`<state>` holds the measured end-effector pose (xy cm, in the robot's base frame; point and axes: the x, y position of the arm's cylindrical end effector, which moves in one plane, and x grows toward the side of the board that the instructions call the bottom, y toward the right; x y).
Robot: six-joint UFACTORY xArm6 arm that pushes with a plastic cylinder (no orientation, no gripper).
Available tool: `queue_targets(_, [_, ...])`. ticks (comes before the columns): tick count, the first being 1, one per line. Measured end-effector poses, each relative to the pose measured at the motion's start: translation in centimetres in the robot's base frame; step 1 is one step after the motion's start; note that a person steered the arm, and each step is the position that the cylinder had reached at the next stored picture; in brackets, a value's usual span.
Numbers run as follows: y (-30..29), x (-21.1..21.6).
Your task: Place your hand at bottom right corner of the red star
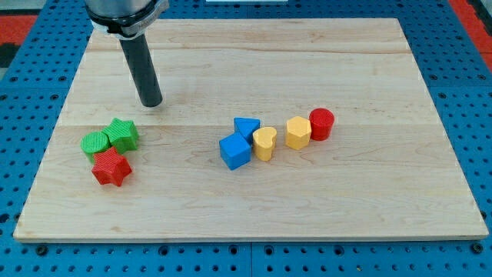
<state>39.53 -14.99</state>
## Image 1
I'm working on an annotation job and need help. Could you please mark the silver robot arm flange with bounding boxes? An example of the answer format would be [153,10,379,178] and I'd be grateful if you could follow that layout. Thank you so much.
[85,0,169,40]

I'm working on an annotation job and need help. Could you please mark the green star block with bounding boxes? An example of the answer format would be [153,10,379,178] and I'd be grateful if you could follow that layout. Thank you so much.
[102,118,139,154]

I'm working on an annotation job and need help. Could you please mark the red star block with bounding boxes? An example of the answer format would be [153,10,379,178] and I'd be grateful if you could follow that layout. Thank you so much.
[91,147,132,187]

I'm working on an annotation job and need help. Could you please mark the blue triangle block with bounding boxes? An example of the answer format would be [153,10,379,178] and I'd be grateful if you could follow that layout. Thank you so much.
[233,117,261,145]

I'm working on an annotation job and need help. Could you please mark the blue cube block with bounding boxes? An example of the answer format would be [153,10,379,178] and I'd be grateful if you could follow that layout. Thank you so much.
[219,132,251,170]

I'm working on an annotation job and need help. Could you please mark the yellow heart block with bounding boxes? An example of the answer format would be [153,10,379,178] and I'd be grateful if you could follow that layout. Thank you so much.
[253,127,278,162]

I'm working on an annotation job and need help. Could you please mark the yellow hexagon block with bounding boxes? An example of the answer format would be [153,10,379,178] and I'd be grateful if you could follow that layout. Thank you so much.
[285,116,311,150]

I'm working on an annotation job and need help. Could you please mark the red cylinder block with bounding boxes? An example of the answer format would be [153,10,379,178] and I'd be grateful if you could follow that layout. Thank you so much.
[309,108,335,141]

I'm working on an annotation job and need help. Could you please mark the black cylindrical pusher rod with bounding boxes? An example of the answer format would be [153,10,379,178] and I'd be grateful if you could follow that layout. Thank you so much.
[120,34,163,108]

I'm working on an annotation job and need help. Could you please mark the light wooden board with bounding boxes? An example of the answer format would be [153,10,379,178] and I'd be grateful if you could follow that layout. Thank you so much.
[14,18,489,243]

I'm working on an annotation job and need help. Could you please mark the green cylinder block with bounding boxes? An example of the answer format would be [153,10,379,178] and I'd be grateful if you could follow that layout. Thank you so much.
[80,132,111,164]

